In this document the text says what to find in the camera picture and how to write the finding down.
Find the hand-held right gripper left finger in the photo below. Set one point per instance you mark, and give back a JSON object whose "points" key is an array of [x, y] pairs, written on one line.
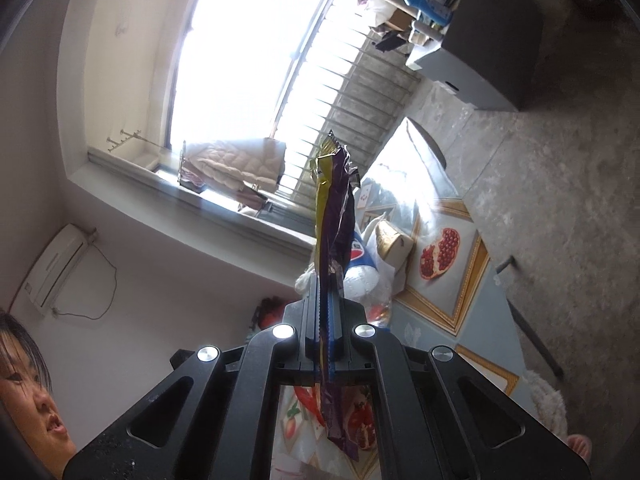
{"points": [[306, 331]]}

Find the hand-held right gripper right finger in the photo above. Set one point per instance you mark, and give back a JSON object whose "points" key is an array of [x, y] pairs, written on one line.
{"points": [[346, 336]]}

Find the clear plastic bottle blue cap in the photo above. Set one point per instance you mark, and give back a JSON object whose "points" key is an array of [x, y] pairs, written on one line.
{"points": [[362, 270]]}

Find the white plastic bag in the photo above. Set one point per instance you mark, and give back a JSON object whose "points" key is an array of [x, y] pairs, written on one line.
{"points": [[396, 274]]}

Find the gold snack packet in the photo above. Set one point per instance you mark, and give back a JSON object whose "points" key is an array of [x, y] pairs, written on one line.
{"points": [[392, 240]]}

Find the purple yellow snack wrapper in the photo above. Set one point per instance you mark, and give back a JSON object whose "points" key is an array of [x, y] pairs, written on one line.
{"points": [[335, 220]]}

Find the table with fruit tablecloth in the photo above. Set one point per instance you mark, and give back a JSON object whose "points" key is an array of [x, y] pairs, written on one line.
{"points": [[450, 220]]}

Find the beige quilted jacket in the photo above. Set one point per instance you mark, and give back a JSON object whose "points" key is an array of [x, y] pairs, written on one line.
{"points": [[230, 162]]}

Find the fluffy seat cushion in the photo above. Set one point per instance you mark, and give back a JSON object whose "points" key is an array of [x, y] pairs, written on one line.
{"points": [[547, 405]]}

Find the metal balcony railing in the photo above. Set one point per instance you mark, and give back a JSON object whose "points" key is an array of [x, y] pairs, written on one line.
{"points": [[345, 110]]}

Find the pink slipper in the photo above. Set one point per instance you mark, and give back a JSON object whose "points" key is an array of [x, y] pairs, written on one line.
{"points": [[580, 447]]}

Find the person's face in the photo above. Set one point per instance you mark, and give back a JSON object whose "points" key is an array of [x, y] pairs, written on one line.
{"points": [[30, 400]]}

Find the cardboard box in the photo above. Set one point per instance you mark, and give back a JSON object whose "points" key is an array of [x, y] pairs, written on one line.
{"points": [[399, 20]]}

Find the white cloth bundle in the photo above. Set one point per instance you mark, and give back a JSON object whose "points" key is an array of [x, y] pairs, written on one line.
{"points": [[381, 7]]}

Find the grey cabinet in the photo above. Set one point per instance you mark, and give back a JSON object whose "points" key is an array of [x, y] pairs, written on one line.
{"points": [[495, 25]]}

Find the white wall air conditioner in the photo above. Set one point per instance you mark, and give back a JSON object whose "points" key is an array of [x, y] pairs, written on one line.
{"points": [[52, 270]]}

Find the metal wall hook rack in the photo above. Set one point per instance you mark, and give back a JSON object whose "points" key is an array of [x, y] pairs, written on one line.
{"points": [[125, 136]]}

